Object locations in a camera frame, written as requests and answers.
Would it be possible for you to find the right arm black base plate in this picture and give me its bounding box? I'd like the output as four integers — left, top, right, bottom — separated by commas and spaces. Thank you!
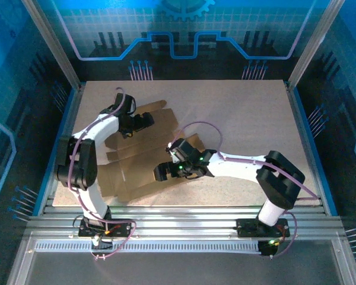
236, 218, 291, 238

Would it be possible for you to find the aluminium frame post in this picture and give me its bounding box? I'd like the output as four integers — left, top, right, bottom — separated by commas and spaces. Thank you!
286, 0, 347, 90
20, 0, 82, 91

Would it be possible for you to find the aluminium frame bar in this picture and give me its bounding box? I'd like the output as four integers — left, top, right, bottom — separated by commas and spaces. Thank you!
5, 234, 38, 285
332, 234, 356, 285

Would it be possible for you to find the slotted grey cable duct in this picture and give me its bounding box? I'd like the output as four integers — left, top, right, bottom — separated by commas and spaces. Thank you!
34, 239, 263, 254

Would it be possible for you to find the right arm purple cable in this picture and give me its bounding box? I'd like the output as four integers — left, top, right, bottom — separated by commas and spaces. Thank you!
171, 121, 320, 259

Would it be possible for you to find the black controller box green light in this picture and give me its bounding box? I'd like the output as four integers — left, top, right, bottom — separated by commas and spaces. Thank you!
258, 239, 282, 258

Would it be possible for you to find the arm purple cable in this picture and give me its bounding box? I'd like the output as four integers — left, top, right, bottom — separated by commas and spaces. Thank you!
171, 121, 320, 259
68, 87, 136, 261

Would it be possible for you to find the blue table edge strip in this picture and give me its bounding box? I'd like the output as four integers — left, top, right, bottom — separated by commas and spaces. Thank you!
293, 87, 339, 217

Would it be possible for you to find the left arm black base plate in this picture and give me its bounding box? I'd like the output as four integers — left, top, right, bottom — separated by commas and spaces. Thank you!
78, 217, 136, 238

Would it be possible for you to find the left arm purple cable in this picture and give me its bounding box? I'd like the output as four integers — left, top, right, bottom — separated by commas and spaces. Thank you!
68, 87, 136, 261

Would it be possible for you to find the brown cardboard paper box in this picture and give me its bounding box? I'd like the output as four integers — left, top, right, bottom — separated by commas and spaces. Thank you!
97, 100, 208, 203

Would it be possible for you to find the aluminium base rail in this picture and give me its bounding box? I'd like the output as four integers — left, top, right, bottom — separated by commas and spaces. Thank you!
25, 204, 347, 238

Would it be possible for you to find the aluminium side rail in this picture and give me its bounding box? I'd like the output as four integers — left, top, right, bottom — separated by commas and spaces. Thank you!
285, 81, 327, 208
49, 83, 85, 208

